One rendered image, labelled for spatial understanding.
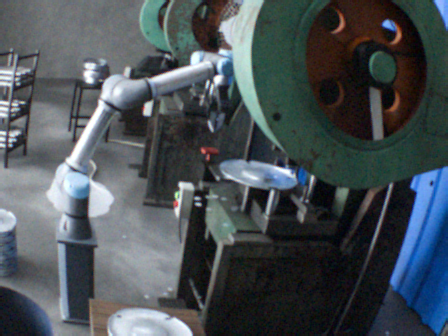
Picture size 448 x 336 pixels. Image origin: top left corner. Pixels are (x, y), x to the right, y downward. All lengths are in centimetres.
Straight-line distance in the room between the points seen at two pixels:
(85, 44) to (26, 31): 132
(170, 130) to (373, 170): 207
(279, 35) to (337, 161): 42
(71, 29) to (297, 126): 717
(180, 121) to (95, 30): 515
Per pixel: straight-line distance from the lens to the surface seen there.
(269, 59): 133
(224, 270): 176
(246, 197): 190
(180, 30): 309
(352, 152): 151
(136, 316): 166
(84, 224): 190
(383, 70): 144
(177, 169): 351
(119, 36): 834
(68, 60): 839
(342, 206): 192
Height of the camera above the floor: 135
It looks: 17 degrees down
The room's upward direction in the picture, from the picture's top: 11 degrees clockwise
